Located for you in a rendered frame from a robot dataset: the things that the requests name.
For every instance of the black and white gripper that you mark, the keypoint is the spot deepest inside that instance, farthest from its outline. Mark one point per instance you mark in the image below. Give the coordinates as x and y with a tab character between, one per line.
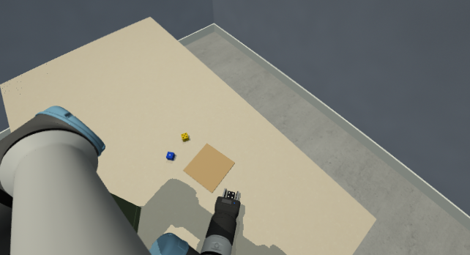
222	227

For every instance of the yellow die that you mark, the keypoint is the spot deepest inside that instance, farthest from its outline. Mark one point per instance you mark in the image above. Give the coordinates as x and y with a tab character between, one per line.
185	137

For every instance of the black die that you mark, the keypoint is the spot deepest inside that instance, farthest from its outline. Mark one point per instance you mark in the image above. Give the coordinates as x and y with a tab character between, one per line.
230	195

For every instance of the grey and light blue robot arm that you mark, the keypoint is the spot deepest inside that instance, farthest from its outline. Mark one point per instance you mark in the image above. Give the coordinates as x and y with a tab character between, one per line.
59	205

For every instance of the tan square mat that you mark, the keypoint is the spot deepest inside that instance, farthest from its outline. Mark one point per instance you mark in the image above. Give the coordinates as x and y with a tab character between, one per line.
209	167

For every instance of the blue die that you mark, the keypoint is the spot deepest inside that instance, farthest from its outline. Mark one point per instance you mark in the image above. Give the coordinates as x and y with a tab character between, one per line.
170	156

